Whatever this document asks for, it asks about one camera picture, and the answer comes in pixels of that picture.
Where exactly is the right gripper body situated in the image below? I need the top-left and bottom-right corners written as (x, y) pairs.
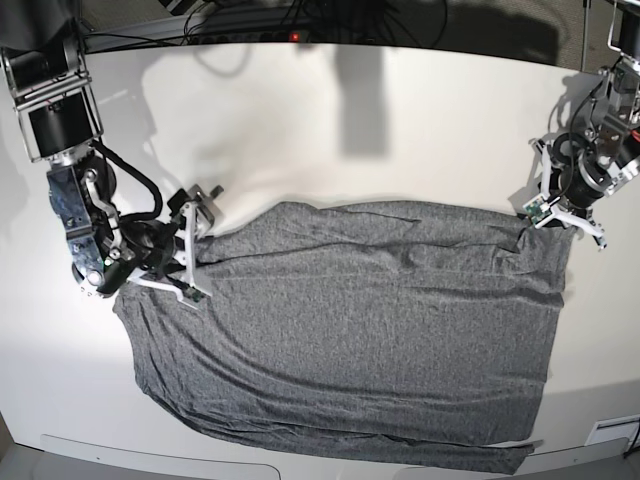
top-left (120, 218), bottom-right (210, 295)

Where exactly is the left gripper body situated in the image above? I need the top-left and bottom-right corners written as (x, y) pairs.
top-left (539, 139), bottom-right (593, 229)

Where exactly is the grey long-sleeve T-shirt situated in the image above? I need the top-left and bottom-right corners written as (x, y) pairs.
top-left (114, 201), bottom-right (573, 474)

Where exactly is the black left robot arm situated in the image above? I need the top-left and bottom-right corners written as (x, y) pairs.
top-left (523, 1), bottom-right (639, 249)

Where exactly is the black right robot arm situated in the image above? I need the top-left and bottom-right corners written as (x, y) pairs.
top-left (1, 19), bottom-right (223, 308)

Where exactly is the black power strip red light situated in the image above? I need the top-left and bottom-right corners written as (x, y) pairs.
top-left (187, 30), bottom-right (310, 45)

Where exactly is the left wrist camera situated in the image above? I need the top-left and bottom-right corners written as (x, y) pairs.
top-left (523, 194), bottom-right (553, 229)

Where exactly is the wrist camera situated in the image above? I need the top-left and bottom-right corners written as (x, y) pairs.
top-left (523, 194), bottom-right (553, 229)
top-left (181, 286), bottom-right (206, 309)

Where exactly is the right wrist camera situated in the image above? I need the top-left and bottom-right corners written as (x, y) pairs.
top-left (181, 286), bottom-right (206, 309)

